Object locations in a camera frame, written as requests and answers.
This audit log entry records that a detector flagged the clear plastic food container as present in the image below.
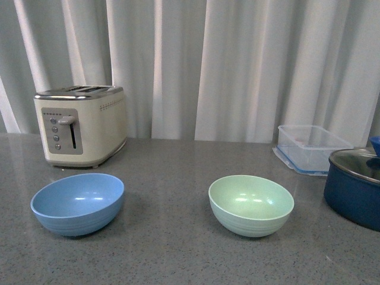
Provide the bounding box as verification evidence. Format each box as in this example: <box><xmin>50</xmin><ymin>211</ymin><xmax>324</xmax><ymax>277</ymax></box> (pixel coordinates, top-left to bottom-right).
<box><xmin>273</xmin><ymin>125</ymin><xmax>353</xmax><ymax>176</ymax></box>

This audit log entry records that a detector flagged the glass pot lid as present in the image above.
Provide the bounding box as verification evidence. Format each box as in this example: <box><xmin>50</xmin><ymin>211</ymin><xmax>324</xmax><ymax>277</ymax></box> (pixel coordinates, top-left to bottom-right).
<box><xmin>329</xmin><ymin>136</ymin><xmax>379</xmax><ymax>184</ymax></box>

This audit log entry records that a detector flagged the dark blue pot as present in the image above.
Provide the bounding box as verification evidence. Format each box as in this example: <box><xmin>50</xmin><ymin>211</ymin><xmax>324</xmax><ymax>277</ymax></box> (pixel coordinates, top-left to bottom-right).
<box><xmin>324</xmin><ymin>159</ymin><xmax>379</xmax><ymax>232</ymax></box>

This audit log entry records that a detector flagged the blue bowl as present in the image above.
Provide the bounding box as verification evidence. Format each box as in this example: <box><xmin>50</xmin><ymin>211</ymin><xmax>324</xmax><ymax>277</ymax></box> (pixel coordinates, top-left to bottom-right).
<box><xmin>30</xmin><ymin>173</ymin><xmax>125</xmax><ymax>237</ymax></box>

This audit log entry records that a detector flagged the cream two-slot toaster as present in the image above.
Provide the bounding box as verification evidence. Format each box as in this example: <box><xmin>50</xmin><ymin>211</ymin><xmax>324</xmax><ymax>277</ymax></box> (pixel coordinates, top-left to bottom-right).
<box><xmin>33</xmin><ymin>85</ymin><xmax>127</xmax><ymax>167</ymax></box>

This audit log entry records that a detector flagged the white curtain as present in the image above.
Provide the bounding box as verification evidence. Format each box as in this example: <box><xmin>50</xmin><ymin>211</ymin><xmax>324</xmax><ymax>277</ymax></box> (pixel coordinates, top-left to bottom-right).
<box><xmin>1</xmin><ymin>1</ymin><xmax>379</xmax><ymax>147</ymax></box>

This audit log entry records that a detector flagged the green bowl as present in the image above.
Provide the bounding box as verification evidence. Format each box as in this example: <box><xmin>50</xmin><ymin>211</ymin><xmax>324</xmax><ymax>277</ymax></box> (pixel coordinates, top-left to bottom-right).
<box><xmin>208</xmin><ymin>175</ymin><xmax>295</xmax><ymax>238</ymax></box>

